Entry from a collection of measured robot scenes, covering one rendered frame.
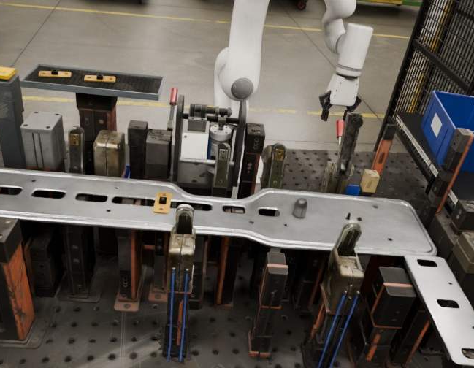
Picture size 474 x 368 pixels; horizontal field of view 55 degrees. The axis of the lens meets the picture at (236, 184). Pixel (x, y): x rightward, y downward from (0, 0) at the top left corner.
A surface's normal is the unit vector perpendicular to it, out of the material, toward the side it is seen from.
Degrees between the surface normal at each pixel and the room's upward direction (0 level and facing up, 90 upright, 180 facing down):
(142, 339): 0
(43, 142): 90
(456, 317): 0
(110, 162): 90
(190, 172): 0
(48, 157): 90
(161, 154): 90
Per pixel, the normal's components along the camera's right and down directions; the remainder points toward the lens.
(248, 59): 0.35, 0.20
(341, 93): 0.27, 0.48
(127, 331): 0.11, -0.83
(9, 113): 0.02, 0.56
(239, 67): 0.04, 0.16
